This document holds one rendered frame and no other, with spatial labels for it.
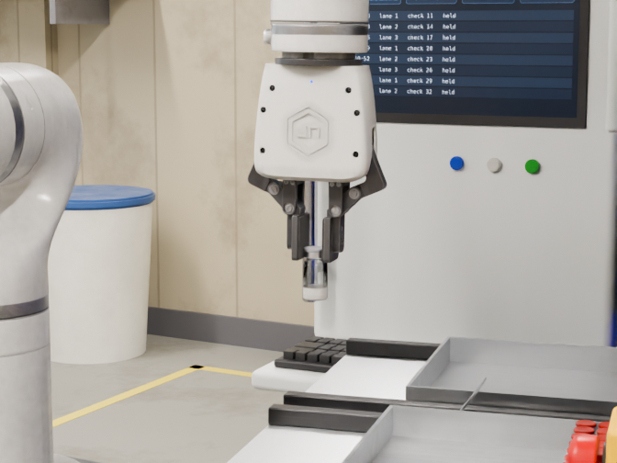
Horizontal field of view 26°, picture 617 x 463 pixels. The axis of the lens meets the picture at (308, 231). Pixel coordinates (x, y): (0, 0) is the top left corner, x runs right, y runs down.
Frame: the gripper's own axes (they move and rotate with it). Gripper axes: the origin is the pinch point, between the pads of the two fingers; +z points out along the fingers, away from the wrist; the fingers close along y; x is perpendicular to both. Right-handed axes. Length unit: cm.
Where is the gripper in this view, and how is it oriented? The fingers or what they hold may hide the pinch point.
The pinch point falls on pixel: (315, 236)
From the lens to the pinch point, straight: 117.2
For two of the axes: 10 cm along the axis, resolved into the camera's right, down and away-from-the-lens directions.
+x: 2.8, -1.4, 9.5
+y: 9.6, 0.6, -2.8
